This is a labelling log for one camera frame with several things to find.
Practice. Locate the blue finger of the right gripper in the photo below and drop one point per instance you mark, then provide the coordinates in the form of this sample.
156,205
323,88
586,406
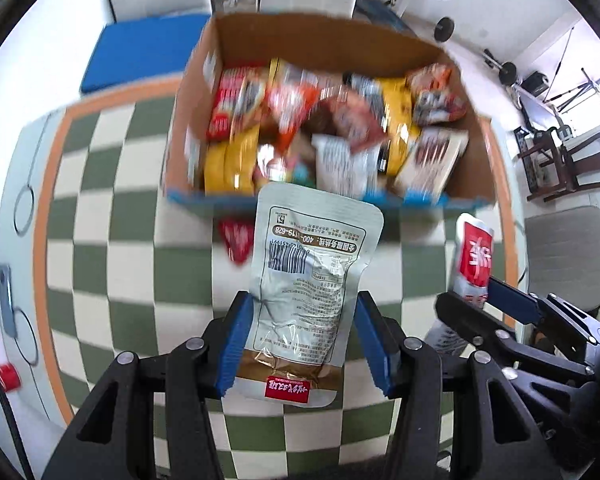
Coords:
468,324
519,305

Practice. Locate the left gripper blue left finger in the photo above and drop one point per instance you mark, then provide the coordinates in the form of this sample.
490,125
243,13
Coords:
203,368

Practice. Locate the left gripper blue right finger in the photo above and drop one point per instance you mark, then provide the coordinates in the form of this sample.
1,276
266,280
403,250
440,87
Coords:
406,369

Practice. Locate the red white jelly cup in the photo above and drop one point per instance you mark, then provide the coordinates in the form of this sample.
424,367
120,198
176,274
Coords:
472,260

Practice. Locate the clear plastic snack packet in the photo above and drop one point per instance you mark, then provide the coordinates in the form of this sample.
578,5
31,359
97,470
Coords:
310,250

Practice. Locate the white chocolate stick packet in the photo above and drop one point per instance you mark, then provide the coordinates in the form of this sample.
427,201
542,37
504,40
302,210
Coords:
430,163

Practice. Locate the grey barcode snack packet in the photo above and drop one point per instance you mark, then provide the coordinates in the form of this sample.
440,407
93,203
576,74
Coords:
341,172

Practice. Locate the colourful candy ball bag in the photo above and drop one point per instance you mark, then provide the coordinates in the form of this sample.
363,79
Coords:
289,168

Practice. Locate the large yellow black snack bag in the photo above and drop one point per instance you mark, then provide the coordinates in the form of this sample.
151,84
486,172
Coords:
390,100

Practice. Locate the orange panda snack bag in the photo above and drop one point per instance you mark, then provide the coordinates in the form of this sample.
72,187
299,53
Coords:
433,101

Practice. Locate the brown snack packet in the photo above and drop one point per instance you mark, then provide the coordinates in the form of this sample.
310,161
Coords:
341,111

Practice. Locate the red green snack packet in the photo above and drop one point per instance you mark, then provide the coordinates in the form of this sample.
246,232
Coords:
239,102

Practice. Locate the grey office chair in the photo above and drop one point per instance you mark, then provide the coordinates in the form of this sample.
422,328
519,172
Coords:
564,256

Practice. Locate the small red triangular packet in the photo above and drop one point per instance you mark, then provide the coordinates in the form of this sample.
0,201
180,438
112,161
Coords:
237,235

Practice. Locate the dark wooden chair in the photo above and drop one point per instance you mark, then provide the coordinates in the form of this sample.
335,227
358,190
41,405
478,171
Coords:
577,168

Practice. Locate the red soda can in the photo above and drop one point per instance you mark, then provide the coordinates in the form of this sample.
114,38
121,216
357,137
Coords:
9,377

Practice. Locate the blue smartphone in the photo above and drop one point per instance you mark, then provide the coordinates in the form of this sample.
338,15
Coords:
6,302

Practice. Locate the open cardboard milk box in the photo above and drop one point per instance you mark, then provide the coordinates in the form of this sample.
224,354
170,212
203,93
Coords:
319,50

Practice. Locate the long barbell on floor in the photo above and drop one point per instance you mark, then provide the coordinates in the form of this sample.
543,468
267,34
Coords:
444,31

